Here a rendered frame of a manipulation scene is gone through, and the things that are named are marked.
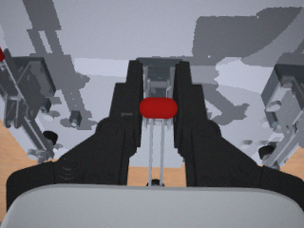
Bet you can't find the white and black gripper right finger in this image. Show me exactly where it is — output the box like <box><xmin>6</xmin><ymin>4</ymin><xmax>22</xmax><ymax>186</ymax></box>
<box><xmin>172</xmin><ymin>61</ymin><xmax>304</xmax><ymax>212</ymax></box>

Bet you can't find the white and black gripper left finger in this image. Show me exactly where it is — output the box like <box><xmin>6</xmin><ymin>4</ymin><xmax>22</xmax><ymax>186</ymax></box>
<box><xmin>6</xmin><ymin>60</ymin><xmax>143</xmax><ymax>212</ymax></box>

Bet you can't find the grey fixture plate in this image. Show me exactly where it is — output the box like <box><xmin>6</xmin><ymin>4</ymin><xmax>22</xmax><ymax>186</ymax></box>
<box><xmin>0</xmin><ymin>0</ymin><xmax>304</xmax><ymax>165</ymax></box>

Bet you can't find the light grey rectangular block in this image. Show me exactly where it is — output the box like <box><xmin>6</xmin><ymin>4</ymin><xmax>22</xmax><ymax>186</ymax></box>
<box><xmin>129</xmin><ymin>124</ymin><xmax>183</xmax><ymax>168</ymax></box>

